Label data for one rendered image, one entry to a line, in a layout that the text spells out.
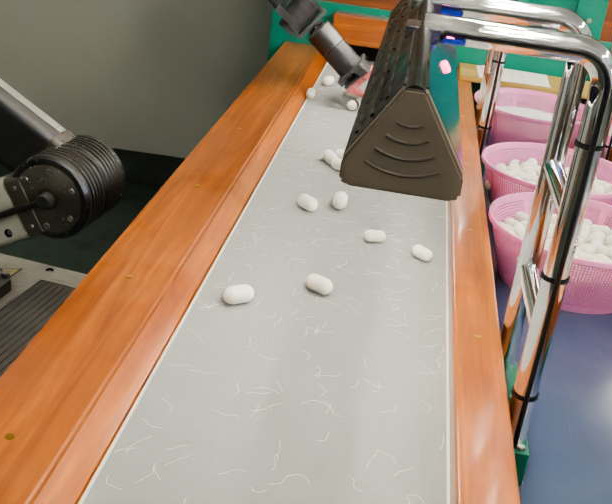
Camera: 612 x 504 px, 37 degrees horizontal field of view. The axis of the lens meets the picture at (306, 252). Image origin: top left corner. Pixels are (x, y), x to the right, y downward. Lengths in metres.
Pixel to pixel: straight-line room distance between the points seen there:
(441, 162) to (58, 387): 0.44
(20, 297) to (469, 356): 0.88
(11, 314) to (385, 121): 1.08
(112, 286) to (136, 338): 0.11
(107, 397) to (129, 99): 2.57
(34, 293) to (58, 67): 1.88
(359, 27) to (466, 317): 1.33
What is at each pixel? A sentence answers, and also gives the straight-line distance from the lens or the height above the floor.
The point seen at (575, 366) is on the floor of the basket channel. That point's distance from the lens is 1.21.
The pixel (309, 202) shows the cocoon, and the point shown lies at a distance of 1.34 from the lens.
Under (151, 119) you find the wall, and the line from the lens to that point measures 3.37.
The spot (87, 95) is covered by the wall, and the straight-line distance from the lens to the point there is 3.42.
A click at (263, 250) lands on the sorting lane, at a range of 1.21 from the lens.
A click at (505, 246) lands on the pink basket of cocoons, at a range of 1.34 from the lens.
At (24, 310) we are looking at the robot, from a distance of 1.58.
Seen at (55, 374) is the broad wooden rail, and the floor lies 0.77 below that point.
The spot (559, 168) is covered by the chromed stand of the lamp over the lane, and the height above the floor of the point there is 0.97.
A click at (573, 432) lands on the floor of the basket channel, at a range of 1.08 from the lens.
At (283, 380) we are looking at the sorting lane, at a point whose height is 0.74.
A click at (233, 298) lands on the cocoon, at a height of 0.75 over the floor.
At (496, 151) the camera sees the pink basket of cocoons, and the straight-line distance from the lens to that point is 1.72.
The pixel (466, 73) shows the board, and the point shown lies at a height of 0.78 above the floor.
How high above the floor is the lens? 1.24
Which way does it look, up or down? 25 degrees down
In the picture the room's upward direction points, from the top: 7 degrees clockwise
